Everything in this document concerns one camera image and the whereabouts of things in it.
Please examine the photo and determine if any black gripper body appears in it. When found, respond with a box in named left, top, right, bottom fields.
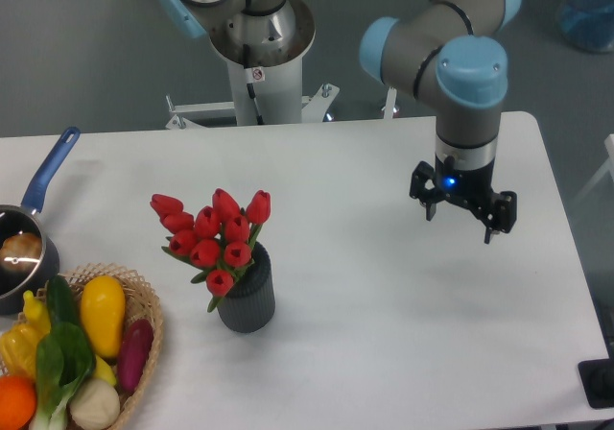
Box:
left=409, top=155, right=517, bottom=233

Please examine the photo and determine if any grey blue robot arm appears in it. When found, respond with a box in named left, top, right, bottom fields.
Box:
left=158, top=0, right=521, bottom=235

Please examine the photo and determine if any dark grey ribbed vase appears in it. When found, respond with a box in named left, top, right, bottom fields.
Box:
left=217, top=243, right=275, bottom=334

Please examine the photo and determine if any black device at edge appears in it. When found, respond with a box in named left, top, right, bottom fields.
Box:
left=578, top=358, right=614, bottom=409

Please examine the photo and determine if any red tulip bouquet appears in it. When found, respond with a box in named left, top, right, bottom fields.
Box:
left=150, top=188, right=272, bottom=312

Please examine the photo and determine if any blue plastic container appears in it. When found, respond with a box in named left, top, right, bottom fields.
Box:
left=556, top=0, right=613, bottom=53

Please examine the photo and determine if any purple eggplant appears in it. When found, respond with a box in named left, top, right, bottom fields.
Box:
left=117, top=319, right=154, bottom=394

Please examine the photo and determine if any yellow squash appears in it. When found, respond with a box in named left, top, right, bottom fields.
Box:
left=80, top=275, right=126, bottom=360

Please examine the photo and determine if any green cucumber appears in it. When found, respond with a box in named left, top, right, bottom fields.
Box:
left=46, top=275, right=81, bottom=326

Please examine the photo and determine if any beige garlic bulb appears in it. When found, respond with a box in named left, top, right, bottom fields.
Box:
left=69, top=378, right=120, bottom=430

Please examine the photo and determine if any green bok choy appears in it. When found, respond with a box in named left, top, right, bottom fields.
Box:
left=29, top=322, right=95, bottom=429

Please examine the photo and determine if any small yellow pepper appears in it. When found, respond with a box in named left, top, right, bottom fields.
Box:
left=23, top=291, right=51, bottom=336

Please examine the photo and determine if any bread roll in pan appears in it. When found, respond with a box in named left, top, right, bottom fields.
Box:
left=1, top=232, right=42, bottom=273

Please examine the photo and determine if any yellow bell pepper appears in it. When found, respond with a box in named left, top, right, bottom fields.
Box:
left=1, top=323, right=42, bottom=381

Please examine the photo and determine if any orange fruit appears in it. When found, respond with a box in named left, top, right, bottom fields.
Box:
left=1, top=375, right=36, bottom=429

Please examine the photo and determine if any white furniture frame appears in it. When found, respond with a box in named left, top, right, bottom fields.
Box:
left=574, top=133, right=614, bottom=203

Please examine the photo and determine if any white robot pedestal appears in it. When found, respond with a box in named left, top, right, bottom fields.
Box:
left=165, top=0, right=398, bottom=131

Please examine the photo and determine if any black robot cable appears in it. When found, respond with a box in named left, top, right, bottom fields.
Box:
left=243, top=43, right=266, bottom=127

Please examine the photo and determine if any blue handled saucepan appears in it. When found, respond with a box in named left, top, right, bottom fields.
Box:
left=1, top=127, right=81, bottom=316

